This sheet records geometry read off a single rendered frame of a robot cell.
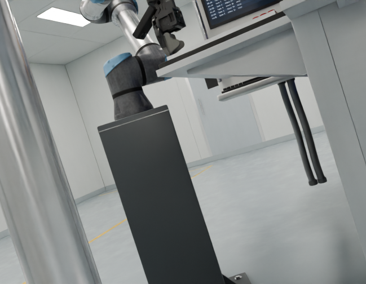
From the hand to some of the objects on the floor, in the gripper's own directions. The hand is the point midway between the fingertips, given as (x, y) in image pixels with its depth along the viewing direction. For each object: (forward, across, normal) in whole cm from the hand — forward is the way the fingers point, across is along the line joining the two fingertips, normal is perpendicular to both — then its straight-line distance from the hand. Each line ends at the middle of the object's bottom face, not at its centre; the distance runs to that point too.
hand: (171, 59), depth 117 cm
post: (+92, -10, -42) cm, 101 cm away
